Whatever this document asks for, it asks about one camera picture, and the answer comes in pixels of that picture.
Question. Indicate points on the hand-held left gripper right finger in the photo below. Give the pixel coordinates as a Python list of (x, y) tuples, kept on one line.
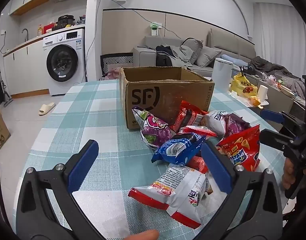
[(216, 167)]

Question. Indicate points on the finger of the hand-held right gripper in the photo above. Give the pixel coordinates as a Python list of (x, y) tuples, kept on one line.
[(271, 116), (272, 138)]

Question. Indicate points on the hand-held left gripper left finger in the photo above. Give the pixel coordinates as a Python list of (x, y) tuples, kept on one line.
[(83, 165)]

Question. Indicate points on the red sausage packet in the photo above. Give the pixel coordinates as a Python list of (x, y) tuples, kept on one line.
[(199, 163)]

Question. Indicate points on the red chip bag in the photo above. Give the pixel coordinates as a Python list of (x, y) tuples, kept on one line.
[(245, 150)]

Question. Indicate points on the thin red white packet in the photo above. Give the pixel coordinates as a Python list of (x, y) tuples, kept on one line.
[(200, 130)]

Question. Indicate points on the blue cookie packet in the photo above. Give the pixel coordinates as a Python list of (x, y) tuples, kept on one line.
[(178, 150)]

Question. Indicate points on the white red snack packet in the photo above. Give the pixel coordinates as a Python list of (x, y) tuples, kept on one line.
[(178, 190)]

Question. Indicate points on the white purple snack packet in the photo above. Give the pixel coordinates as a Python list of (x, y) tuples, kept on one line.
[(215, 121)]

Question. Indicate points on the red noodle packet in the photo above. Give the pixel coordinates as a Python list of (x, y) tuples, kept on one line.
[(187, 115)]

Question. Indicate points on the brown cardboard box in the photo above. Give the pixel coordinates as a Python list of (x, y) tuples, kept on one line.
[(168, 97)]

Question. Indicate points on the person's right hand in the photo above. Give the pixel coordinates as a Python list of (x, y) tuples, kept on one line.
[(289, 175)]

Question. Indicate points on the person's left hand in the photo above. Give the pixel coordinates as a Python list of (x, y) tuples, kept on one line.
[(143, 235)]

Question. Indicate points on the grey low cabinet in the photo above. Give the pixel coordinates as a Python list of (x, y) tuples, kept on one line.
[(280, 105)]

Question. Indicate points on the white paper cup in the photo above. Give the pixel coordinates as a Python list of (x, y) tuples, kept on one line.
[(262, 93)]

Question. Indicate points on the yellow plastic bag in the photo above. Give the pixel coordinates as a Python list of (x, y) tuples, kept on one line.
[(242, 86)]

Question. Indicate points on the dark clothing pile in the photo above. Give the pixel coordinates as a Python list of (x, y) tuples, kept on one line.
[(270, 66)]

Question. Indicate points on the teal checked tablecloth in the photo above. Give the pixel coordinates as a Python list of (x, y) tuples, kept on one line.
[(98, 110)]

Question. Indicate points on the white cylindrical appliance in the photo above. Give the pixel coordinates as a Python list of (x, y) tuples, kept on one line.
[(221, 75)]

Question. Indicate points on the light blue cloth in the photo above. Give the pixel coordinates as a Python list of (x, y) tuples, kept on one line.
[(235, 61)]

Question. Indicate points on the beige slipper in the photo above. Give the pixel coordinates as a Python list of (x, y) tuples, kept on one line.
[(46, 108)]

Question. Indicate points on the white curtain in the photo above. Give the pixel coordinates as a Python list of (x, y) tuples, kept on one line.
[(277, 37)]

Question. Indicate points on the grey cushion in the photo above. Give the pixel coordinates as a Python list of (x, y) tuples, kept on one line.
[(207, 56), (192, 47)]

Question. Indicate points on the printed cardboard floor box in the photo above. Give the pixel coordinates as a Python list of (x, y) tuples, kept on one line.
[(0, 130)]

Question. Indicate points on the pink cloth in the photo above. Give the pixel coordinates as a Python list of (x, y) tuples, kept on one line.
[(113, 74)]

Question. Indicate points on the grey mop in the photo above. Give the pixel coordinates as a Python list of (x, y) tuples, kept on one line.
[(8, 100)]

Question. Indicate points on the black white patterned basket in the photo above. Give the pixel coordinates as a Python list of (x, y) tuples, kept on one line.
[(118, 61)]

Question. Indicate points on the grey jacket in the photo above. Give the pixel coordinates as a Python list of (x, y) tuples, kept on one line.
[(180, 55)]

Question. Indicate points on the white counter cabinet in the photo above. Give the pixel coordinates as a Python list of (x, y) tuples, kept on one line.
[(25, 65)]

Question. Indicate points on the black clothing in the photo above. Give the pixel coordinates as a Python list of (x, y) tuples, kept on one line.
[(163, 57)]

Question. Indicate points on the white washing machine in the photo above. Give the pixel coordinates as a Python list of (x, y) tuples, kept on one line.
[(68, 42)]

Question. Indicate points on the grey sofa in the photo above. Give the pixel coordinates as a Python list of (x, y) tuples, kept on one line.
[(143, 55)]

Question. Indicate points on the red box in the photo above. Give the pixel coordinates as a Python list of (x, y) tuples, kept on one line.
[(49, 28)]

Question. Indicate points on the yellow bottle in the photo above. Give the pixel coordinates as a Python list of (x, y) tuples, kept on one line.
[(40, 31)]

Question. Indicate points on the curved metal faucet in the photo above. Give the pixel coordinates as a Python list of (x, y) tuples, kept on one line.
[(25, 33)]

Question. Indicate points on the black cooker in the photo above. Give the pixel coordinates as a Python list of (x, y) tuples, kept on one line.
[(65, 22)]

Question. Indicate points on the grey bag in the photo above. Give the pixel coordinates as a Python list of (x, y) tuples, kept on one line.
[(81, 20)]

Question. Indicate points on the green white wall controller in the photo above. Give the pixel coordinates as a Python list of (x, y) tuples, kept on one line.
[(154, 30)]

